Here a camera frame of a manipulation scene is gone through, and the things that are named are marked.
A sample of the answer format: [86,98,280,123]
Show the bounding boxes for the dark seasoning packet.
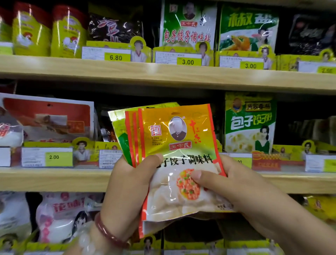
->
[291,117,336,149]

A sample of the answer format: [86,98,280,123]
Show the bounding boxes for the wooden store shelving with goods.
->
[0,0,336,255]

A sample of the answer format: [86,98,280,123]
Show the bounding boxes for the dark spice packet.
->
[88,13,143,46]

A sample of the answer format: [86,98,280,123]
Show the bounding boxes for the green orange seasoning packet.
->
[219,4,279,53]

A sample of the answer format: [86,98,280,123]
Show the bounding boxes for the person's left hand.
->
[100,153,165,242]

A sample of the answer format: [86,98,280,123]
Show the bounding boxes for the green dumpling food packet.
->
[225,94,277,154]

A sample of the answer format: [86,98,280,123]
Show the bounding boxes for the white pink packet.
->
[36,192,106,245]

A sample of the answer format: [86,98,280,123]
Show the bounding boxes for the dark red bracelet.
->
[95,212,131,249]

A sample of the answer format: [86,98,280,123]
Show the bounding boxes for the row of yellow price tags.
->
[0,36,336,74]
[0,138,336,173]
[0,234,284,255]

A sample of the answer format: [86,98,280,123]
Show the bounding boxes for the yellow jar red lid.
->
[12,1,51,57]
[51,5,88,58]
[0,8,14,46]

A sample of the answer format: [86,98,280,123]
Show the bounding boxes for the white bead bracelet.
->
[78,226,113,255]

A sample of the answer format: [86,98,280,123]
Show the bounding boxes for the black seasoning packet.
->
[288,13,336,56]

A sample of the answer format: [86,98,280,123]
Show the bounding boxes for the white plastic packet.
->
[0,192,32,240]

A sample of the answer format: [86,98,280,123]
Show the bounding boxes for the small white packet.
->
[0,108,24,148]

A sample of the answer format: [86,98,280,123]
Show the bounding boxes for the person's right hand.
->
[190,168,287,237]

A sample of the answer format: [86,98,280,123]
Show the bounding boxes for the red white flat packet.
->
[0,94,95,143]

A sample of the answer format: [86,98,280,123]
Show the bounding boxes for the green white seasoning packet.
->
[159,0,217,50]

